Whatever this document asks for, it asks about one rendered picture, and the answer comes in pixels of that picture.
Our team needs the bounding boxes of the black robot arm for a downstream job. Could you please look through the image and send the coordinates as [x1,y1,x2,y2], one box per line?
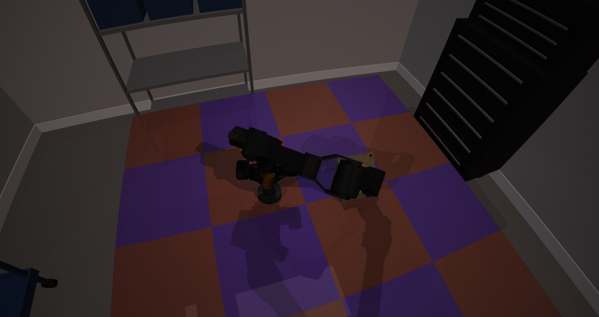
[228,126,386,200]

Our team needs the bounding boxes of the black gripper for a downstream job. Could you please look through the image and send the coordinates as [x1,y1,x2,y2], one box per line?
[236,159,298,184]

